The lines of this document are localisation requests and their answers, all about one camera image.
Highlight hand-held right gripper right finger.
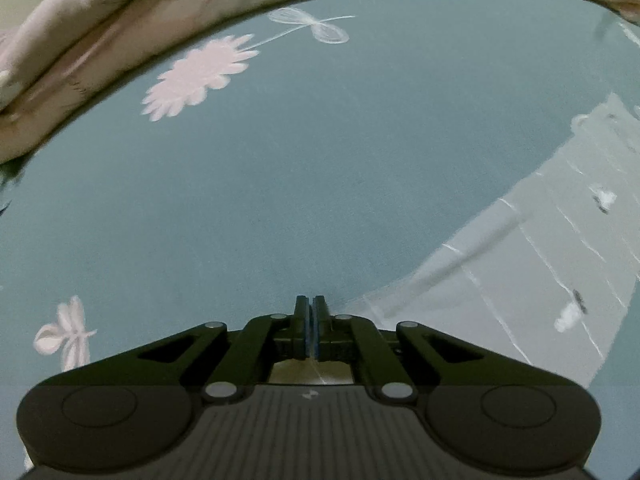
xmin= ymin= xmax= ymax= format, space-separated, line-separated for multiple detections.
xmin=314 ymin=296 xmax=541 ymax=405

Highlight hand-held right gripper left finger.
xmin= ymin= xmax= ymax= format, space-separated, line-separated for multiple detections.
xmin=100 ymin=296 xmax=312 ymax=405

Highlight grey striped pants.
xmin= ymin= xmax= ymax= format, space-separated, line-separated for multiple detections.
xmin=267 ymin=92 xmax=640 ymax=396

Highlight teal printed bed sheet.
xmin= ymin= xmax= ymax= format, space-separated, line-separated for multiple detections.
xmin=0 ymin=0 xmax=640 ymax=480

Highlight pink floral quilt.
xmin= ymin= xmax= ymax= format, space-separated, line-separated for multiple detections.
xmin=0 ymin=0 xmax=640 ymax=163

